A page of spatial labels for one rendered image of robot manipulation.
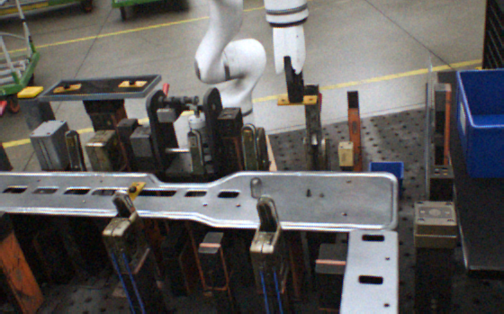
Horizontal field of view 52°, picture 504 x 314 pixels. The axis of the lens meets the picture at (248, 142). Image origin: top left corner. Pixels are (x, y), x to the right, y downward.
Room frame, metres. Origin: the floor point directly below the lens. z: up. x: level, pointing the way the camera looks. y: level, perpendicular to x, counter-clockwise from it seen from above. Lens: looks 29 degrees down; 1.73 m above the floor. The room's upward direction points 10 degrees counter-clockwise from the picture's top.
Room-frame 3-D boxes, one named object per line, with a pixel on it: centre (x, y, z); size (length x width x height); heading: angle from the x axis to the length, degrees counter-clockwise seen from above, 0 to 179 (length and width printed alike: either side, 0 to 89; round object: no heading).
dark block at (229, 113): (1.30, 0.04, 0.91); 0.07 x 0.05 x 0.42; 161
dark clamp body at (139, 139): (1.36, 0.29, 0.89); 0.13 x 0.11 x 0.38; 161
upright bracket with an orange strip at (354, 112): (1.13, -0.27, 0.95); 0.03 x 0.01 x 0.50; 71
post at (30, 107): (1.64, 0.68, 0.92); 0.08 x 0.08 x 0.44; 71
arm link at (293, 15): (1.02, -0.12, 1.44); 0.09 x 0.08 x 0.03; 161
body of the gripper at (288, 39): (1.02, -0.12, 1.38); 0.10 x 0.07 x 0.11; 161
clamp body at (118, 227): (0.98, 0.32, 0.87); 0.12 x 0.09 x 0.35; 161
